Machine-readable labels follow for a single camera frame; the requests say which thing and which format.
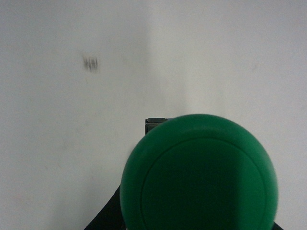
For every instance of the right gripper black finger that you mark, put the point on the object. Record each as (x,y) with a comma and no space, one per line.
(110,217)

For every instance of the green mushroom push button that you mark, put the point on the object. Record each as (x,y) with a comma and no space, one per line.
(199,172)

